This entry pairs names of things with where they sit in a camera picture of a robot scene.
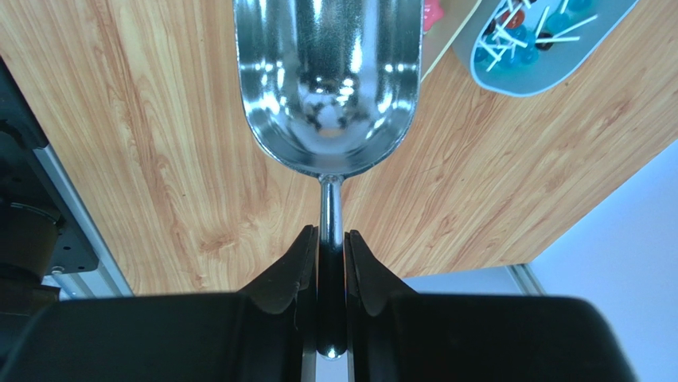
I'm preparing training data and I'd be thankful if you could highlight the beige tray of star candies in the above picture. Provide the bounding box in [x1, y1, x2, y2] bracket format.
[420, 0, 481, 80]

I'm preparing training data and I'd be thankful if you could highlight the blue tray of lollipops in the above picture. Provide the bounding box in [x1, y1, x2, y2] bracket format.
[453, 1, 636, 97]

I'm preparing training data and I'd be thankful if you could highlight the silver metal scoop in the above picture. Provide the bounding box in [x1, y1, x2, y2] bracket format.
[233, 0, 424, 360]

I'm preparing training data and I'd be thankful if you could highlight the aluminium frame rail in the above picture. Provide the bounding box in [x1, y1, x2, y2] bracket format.
[33, 145, 134, 300]

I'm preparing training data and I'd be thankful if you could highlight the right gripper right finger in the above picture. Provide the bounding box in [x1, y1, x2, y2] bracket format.
[345, 230, 415, 381]

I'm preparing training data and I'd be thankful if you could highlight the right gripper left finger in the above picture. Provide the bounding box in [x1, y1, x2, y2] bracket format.
[238, 225, 318, 381]

